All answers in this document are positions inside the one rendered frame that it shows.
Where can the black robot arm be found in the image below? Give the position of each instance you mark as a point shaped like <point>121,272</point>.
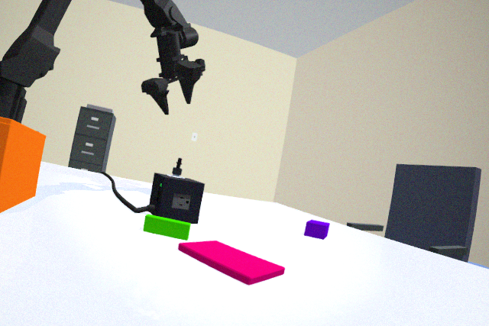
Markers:
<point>33,53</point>

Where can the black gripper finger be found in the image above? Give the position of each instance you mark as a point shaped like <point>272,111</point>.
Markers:
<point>161,100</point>
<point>187,86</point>

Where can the purple block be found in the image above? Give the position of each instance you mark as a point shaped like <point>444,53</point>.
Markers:
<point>316,229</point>

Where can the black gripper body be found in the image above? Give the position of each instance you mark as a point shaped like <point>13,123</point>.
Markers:
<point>158,85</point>

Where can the green rectangular block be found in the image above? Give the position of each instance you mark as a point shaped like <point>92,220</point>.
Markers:
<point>166,227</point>

